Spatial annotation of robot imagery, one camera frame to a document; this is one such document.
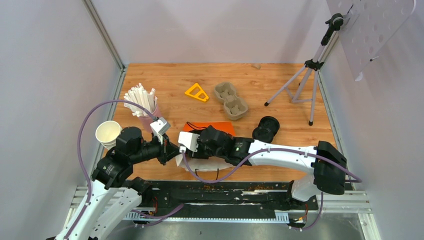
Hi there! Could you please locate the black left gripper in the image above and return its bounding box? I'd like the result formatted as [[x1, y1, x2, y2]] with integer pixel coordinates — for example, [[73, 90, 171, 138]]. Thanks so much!
[[130, 132, 184, 165]]

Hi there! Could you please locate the orange and white paper bag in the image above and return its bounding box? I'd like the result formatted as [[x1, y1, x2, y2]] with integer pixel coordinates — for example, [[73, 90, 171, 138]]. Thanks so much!
[[176, 125, 234, 184]]

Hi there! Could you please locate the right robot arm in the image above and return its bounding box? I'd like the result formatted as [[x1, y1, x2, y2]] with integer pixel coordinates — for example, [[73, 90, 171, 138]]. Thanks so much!
[[179, 126, 347, 209]]

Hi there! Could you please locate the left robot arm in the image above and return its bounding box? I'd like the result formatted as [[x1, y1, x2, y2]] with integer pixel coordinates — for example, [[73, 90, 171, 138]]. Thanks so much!
[[54, 126, 179, 240]]

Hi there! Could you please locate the cardboard cup carrier stack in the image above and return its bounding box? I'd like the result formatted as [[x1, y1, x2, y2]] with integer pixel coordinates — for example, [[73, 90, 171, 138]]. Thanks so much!
[[214, 81, 249, 121]]

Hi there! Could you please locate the stack of white paper cups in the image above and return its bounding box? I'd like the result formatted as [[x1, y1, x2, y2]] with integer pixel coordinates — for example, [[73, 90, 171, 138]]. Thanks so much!
[[95, 120, 122, 150]]

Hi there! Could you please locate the yellow plastic triangle piece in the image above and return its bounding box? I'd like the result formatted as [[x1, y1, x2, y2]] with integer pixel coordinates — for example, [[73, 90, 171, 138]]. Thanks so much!
[[184, 83, 210, 103]]

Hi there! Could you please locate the pink cup of straws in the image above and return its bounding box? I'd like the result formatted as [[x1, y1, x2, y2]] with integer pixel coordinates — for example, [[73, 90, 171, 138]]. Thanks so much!
[[123, 83, 162, 133]]

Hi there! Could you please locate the stack of black lids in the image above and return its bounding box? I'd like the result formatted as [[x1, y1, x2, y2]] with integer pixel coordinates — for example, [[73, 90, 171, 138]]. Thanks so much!
[[258, 116, 280, 135]]

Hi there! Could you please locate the white perforated board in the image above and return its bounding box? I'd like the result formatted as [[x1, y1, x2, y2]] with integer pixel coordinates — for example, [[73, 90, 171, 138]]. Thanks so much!
[[327, 0, 417, 81]]

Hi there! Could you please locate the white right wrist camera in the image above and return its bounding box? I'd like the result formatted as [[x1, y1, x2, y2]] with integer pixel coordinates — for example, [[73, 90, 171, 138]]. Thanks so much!
[[178, 131, 200, 152]]

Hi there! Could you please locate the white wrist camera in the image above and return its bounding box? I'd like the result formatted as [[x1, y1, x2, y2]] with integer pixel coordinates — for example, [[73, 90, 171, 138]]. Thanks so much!
[[178, 131, 200, 152], [150, 117, 171, 145]]

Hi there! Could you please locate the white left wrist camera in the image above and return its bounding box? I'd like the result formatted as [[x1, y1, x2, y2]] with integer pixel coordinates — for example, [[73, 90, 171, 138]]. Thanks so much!
[[150, 117, 171, 145]]

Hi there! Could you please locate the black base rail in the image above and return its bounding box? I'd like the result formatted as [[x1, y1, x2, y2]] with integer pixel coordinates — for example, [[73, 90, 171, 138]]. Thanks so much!
[[121, 181, 322, 226]]

